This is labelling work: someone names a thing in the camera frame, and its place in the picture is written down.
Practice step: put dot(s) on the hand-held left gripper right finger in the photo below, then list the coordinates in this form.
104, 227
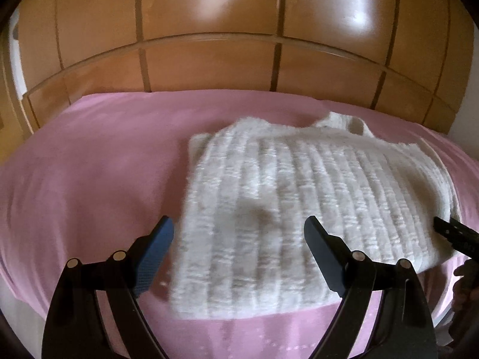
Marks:
320, 252

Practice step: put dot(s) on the pink bedsheet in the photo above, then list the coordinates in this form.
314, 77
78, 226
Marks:
93, 164

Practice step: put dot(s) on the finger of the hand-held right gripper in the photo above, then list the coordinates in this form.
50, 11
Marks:
445, 227

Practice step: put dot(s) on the wooden panelled headboard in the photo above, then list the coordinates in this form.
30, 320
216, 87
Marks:
224, 37

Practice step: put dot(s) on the person's right hand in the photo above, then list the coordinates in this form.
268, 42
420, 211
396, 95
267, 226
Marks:
466, 284

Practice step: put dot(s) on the white knitted sweater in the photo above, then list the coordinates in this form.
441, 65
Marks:
299, 209

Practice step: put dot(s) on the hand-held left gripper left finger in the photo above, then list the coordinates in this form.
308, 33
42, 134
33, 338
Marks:
159, 248

